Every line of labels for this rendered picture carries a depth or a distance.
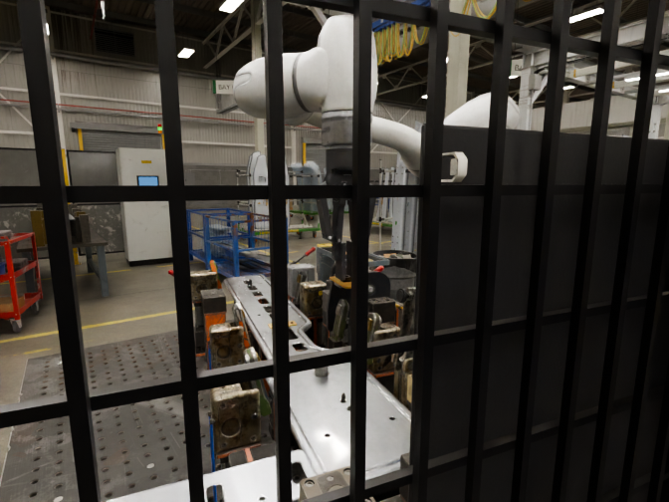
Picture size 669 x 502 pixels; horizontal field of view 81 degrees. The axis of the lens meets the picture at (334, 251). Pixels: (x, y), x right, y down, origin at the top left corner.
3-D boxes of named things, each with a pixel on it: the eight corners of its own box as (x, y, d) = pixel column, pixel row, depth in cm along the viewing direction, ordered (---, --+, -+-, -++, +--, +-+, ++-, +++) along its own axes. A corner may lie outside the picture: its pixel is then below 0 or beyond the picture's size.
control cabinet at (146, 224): (129, 267, 676) (115, 119, 634) (125, 262, 720) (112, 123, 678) (178, 262, 720) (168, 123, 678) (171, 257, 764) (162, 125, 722)
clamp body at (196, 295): (188, 351, 175) (183, 271, 169) (223, 345, 181) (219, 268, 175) (190, 360, 166) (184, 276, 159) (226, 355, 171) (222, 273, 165)
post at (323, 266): (316, 340, 186) (315, 248, 179) (330, 338, 189) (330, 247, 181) (321, 346, 179) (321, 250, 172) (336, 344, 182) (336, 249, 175)
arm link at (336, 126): (314, 117, 72) (314, 150, 73) (333, 109, 64) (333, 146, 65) (358, 120, 75) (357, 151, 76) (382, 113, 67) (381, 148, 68)
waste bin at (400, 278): (357, 319, 419) (358, 252, 407) (395, 310, 449) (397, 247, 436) (389, 334, 378) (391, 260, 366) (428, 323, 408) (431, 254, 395)
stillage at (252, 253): (207, 275, 619) (203, 214, 603) (254, 269, 665) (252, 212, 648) (236, 292, 523) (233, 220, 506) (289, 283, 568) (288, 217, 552)
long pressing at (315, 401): (216, 280, 182) (216, 277, 182) (265, 276, 190) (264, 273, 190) (324, 498, 56) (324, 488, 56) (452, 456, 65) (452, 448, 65)
